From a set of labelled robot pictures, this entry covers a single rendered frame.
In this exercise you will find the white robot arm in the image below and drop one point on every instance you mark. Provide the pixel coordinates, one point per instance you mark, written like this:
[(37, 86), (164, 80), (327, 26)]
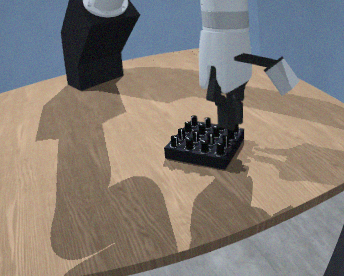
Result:
[(217, 14)]

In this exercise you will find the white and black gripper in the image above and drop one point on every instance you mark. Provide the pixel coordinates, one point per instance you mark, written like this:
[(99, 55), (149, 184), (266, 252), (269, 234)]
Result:
[(217, 49)]

